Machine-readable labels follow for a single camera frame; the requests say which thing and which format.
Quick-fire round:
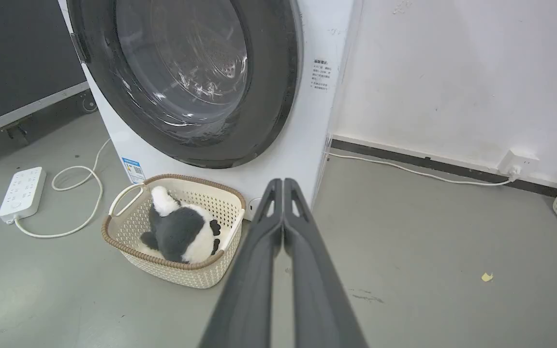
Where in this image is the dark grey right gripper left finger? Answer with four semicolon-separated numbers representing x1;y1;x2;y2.
199;178;284;348

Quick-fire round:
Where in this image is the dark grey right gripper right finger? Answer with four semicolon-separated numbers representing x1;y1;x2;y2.
283;178;369;348

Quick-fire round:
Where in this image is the white front-load washing machine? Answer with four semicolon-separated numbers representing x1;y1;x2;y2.
58;0;364;221

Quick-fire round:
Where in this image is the round dark washing machine door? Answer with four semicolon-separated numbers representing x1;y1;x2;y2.
66;0;304;169

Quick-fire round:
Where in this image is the black and white plush toy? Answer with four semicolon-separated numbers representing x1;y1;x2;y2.
140;186;222;264

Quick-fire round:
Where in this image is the white power strip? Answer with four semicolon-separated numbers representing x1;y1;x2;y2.
0;167;47;225

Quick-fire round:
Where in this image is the black flight case with casters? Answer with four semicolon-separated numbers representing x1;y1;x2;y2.
0;0;98;167

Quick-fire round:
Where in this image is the white power strip cable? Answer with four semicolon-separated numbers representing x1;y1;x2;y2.
14;138;113;239

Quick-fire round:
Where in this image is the white wall socket plug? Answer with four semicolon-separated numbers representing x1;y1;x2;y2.
498;149;540;180

